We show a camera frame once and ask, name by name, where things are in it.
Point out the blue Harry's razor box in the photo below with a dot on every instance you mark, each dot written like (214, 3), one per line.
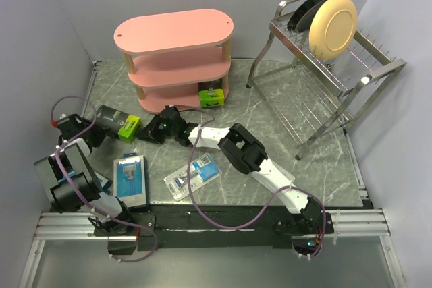
(130, 180)

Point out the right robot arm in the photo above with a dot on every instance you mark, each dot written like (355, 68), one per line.
(247, 155)

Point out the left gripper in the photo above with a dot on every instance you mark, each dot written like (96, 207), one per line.
(100, 131)

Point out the green black Gillette Labs box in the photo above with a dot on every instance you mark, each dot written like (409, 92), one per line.
(211, 94)

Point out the blue white flat razor box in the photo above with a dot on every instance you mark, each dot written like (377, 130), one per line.
(104, 182)

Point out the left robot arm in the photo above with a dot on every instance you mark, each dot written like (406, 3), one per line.
(71, 184)

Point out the cream plate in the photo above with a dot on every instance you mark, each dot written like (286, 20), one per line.
(333, 28)

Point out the pink three-tier shelf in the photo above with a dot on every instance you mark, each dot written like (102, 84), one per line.
(169, 54)

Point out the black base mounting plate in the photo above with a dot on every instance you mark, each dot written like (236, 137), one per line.
(180, 226)

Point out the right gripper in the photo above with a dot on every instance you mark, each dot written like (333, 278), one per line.
(150, 133)

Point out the steel dish rack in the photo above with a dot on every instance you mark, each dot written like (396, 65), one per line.
(313, 97)

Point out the aluminium rail frame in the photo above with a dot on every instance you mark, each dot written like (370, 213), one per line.
(357, 254)

